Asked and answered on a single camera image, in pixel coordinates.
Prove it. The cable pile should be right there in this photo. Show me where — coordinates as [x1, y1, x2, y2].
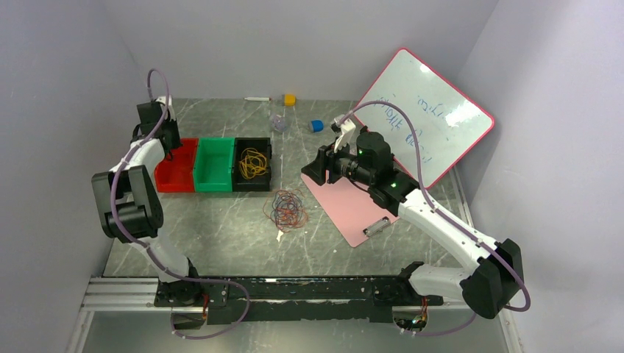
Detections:
[262, 188, 310, 234]

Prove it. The black plastic bin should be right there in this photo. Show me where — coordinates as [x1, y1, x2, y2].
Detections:
[232, 138, 272, 192]

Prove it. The red plastic bin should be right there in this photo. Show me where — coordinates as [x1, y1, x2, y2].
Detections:
[155, 138, 199, 193]

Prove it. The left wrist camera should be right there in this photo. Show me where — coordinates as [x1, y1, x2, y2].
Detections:
[155, 95, 177, 121]

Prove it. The yellow cable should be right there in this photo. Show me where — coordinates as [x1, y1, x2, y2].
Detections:
[237, 147, 270, 181]

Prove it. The blue block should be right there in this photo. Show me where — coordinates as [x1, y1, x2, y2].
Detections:
[310, 120, 325, 133]

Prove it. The pink framed whiteboard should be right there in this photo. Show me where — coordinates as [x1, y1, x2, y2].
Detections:
[355, 48, 494, 188]

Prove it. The pink clipboard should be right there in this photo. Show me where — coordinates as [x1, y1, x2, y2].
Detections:
[301, 174, 399, 248]

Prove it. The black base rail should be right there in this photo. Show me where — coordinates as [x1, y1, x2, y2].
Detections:
[153, 275, 444, 325]

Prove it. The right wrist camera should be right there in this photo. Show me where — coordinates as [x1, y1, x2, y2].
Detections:
[330, 115, 356, 153]

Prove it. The green plastic bin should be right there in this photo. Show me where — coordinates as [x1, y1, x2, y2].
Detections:
[193, 138, 235, 193]

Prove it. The white marker pen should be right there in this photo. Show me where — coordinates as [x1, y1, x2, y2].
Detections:
[244, 96, 272, 102]

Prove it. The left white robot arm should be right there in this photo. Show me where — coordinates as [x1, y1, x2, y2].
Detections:
[91, 96, 204, 306]

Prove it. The yellow cube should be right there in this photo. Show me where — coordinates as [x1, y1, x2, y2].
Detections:
[283, 94, 297, 107]

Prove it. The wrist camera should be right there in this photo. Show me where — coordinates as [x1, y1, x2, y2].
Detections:
[330, 115, 356, 153]
[155, 95, 177, 121]

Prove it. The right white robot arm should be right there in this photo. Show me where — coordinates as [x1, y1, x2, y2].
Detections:
[301, 132, 531, 319]

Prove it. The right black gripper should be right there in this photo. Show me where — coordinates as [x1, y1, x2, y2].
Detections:
[301, 135, 374, 186]

